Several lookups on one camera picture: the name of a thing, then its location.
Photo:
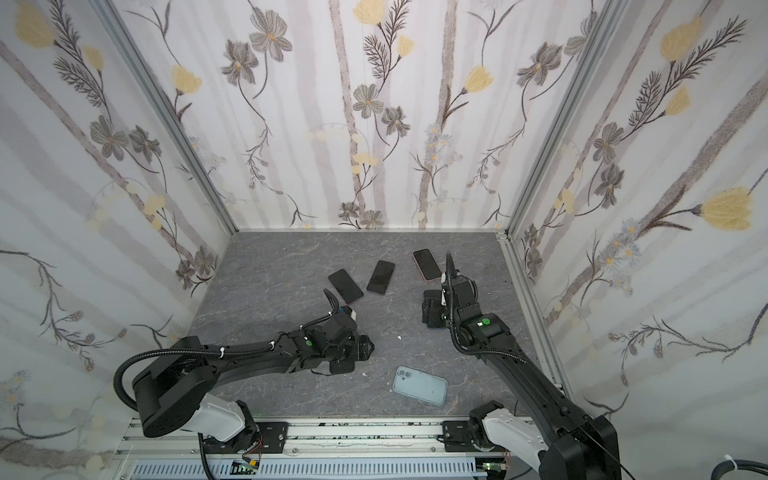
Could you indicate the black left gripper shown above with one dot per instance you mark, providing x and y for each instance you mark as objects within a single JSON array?
[{"x": 364, "y": 351}]

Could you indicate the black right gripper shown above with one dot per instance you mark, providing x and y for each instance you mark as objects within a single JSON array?
[{"x": 453, "y": 291}]

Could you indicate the black phone blue edge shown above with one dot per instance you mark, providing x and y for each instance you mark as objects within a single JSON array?
[{"x": 427, "y": 264}]

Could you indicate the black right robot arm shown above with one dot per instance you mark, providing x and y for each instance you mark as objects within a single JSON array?
[{"x": 563, "y": 441}]

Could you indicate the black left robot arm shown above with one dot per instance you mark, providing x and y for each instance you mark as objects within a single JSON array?
[{"x": 171, "y": 388}]

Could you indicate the black phone case lower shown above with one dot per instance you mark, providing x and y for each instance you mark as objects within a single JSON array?
[{"x": 339, "y": 367}]

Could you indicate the black phone purple edge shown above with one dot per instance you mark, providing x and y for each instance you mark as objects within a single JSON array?
[{"x": 345, "y": 286}]

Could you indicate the light blue phone case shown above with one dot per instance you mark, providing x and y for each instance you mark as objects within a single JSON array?
[{"x": 420, "y": 385}]

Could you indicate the black phone upper middle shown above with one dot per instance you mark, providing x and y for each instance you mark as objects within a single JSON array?
[{"x": 381, "y": 277}]

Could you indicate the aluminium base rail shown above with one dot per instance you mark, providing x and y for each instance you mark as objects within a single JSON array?
[{"x": 336, "y": 438}]

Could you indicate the white slotted cable duct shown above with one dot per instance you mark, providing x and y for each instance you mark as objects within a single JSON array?
[{"x": 318, "y": 468}]

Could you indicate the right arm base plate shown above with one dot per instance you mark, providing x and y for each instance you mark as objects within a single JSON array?
[{"x": 456, "y": 437}]

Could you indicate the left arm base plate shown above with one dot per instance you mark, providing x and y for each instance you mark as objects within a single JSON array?
[{"x": 264, "y": 437}]

